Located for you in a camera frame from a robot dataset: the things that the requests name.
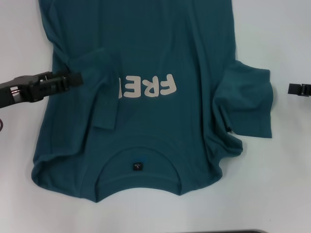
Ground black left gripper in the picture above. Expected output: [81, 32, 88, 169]
[0, 68, 84, 110]

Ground teal T-shirt with FREE print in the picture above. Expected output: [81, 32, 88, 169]
[30, 0, 273, 203]

